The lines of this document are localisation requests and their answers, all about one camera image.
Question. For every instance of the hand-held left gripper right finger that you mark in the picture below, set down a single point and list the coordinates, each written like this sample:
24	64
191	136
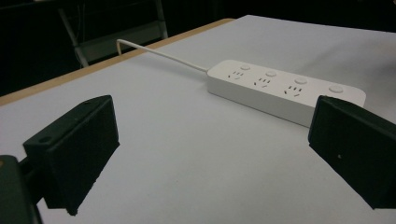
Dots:
358	149

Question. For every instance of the white power strip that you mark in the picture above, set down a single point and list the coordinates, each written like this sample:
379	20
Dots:
280	93

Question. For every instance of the metal chair frame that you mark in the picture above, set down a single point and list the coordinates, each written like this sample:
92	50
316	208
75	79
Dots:
115	40

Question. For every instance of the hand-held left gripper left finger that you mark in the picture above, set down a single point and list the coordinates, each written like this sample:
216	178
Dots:
77	155

